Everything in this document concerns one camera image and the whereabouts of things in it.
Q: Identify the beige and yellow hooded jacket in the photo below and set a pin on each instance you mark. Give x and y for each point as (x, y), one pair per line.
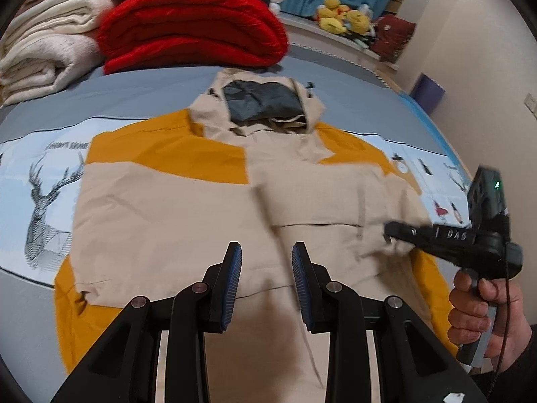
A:
(176, 201)

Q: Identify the white wall socket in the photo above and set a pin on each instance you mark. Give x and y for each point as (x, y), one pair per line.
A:
(531, 103)

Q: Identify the purple box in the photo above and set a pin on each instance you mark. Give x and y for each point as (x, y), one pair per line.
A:
(427, 92)

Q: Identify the dark red cushion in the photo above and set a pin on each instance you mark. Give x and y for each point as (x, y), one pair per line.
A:
(392, 37)

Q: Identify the white window ledge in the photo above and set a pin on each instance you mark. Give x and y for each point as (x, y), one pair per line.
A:
(335, 42)

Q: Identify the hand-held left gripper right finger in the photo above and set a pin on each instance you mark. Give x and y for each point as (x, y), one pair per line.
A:
(301, 285)

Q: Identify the person's right hand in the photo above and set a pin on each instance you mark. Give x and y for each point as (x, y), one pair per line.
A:
(509, 315)

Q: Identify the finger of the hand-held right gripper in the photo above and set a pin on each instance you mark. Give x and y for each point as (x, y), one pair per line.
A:
(409, 235)

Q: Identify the white fleece folded blanket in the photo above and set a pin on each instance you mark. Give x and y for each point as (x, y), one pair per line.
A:
(46, 63)

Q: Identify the grey printed bed sheet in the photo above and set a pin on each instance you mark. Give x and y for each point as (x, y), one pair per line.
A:
(126, 92)

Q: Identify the cream folded blanket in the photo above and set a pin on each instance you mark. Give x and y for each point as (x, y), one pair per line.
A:
(63, 12)

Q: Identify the red folded quilt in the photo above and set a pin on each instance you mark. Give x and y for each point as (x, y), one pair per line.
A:
(188, 25)

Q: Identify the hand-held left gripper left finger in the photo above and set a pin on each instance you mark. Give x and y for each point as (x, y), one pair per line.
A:
(233, 285)

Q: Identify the yellow plush toy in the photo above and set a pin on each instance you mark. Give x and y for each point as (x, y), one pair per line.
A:
(358, 21)
(331, 14)

